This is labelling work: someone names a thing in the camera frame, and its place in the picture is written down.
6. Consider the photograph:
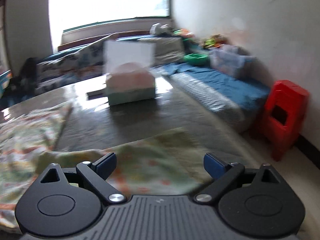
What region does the red plastic stool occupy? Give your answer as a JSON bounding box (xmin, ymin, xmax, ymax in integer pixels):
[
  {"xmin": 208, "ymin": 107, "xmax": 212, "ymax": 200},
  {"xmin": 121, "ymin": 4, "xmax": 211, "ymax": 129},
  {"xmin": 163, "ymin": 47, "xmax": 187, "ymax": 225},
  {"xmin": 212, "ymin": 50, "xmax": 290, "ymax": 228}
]
[{"xmin": 258, "ymin": 80, "xmax": 310, "ymax": 161}]

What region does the window with green frame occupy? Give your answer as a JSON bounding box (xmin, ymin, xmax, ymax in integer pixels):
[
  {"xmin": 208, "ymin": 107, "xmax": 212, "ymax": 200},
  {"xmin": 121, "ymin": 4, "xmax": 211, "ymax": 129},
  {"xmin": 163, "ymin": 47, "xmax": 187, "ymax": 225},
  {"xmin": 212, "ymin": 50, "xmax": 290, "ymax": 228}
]
[{"xmin": 50, "ymin": 0, "xmax": 172, "ymax": 51}]

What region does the grey striped cushion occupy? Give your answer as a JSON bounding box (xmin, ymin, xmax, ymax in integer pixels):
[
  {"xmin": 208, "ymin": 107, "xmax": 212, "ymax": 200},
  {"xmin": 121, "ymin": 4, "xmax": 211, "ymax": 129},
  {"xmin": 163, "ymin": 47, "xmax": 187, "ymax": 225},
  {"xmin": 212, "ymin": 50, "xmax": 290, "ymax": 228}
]
[{"xmin": 138, "ymin": 37, "xmax": 185, "ymax": 66}]

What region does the green plastic basin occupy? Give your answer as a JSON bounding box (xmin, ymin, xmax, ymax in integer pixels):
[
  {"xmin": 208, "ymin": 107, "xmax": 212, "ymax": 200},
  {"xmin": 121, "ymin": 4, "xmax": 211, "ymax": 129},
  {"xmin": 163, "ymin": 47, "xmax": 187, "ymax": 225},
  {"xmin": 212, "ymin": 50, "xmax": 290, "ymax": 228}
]
[{"xmin": 183, "ymin": 54, "xmax": 209, "ymax": 66}]

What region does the large butterfly print pillow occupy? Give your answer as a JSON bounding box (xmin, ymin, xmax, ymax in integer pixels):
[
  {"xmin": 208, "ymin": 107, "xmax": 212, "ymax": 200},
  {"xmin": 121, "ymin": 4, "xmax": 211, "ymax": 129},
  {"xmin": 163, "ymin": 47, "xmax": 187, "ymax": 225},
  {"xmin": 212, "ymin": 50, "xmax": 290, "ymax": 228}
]
[{"xmin": 75, "ymin": 33, "xmax": 118, "ymax": 68}]

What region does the white plush toy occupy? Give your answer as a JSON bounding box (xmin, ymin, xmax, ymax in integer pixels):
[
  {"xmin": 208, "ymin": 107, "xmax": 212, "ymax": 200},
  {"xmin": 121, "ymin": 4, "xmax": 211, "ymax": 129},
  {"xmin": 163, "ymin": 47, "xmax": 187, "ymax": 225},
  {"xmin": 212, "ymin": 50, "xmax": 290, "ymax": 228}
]
[{"xmin": 149, "ymin": 23, "xmax": 171, "ymax": 35}]

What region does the yellow green plush toy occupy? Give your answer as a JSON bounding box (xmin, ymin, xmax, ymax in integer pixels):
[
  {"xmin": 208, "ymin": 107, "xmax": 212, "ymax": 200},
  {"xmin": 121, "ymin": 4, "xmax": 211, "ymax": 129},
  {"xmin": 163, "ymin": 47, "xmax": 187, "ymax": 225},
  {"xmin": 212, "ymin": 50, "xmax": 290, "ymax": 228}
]
[{"xmin": 201, "ymin": 34, "xmax": 227, "ymax": 49}]

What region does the colourful patterned children's shirt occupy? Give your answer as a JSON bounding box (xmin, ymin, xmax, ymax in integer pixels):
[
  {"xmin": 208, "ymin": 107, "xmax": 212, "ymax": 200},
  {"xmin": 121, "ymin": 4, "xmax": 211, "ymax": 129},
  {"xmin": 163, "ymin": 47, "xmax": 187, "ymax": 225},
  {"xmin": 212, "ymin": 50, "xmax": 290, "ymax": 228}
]
[{"xmin": 1, "ymin": 103, "xmax": 210, "ymax": 233}]

